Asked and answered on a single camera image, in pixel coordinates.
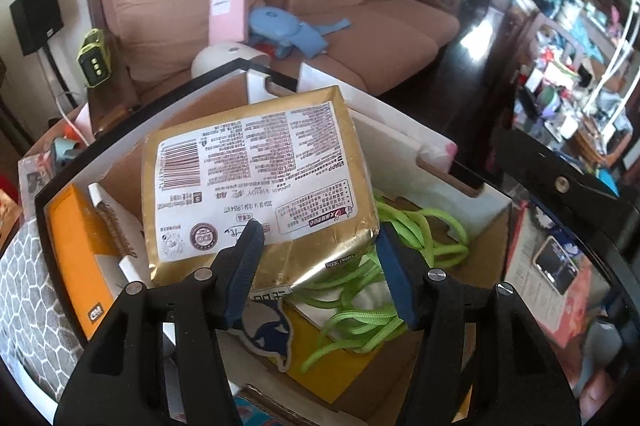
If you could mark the yellow checkered envelope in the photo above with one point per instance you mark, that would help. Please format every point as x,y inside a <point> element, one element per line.
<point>334,373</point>

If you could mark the blue plush toy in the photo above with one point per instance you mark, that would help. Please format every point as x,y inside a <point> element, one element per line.
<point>284,32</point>

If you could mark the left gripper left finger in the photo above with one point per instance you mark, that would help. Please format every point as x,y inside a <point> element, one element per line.
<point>212,300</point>

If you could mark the green black lantern device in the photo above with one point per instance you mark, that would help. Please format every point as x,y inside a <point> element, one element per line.
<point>94,58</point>

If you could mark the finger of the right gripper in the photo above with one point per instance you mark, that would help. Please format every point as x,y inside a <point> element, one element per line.
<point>580,202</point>

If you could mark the white cardboard box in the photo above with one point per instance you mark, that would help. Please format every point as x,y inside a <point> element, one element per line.
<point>467,232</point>

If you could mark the blue whale sticker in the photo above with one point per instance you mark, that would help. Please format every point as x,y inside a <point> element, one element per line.
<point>266,331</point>

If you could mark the tan paper package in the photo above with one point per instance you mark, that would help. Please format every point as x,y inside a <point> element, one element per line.
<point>294,164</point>

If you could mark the grey patterned blanket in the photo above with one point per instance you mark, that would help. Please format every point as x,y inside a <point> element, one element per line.
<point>35,333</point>

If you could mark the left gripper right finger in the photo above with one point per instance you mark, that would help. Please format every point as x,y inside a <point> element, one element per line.
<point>430,302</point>

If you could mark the blue tissue pack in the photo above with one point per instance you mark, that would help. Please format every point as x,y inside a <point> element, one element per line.
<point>254,413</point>

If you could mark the pink booklet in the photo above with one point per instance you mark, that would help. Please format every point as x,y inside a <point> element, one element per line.
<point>227,21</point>

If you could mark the white helmet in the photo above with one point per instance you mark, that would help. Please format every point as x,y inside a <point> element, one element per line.
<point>221,53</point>

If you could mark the orange WD box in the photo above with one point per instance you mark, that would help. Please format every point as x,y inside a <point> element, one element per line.
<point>86,255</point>

